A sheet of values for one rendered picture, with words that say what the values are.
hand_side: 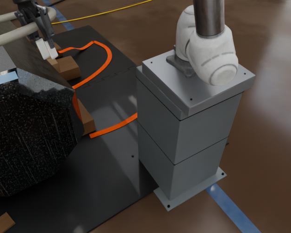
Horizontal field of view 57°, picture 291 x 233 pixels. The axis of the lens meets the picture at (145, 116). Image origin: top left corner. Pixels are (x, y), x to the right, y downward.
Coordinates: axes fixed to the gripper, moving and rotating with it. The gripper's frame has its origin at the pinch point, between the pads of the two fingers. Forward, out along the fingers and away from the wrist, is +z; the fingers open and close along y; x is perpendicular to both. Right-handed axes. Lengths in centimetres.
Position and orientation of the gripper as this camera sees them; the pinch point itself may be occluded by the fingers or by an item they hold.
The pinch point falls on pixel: (47, 49)
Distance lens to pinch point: 105.0
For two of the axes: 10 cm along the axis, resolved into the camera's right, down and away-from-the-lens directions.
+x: -4.1, 5.9, -7.0
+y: -8.9, -0.7, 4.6
